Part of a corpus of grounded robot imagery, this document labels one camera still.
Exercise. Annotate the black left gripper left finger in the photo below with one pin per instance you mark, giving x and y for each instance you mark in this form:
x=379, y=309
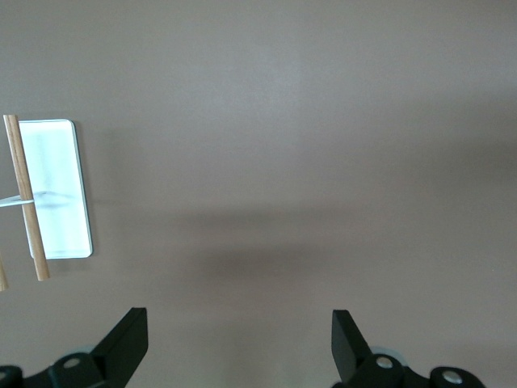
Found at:
x=101, y=359

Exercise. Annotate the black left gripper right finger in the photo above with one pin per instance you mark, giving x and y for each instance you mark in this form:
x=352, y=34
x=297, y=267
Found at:
x=363, y=363

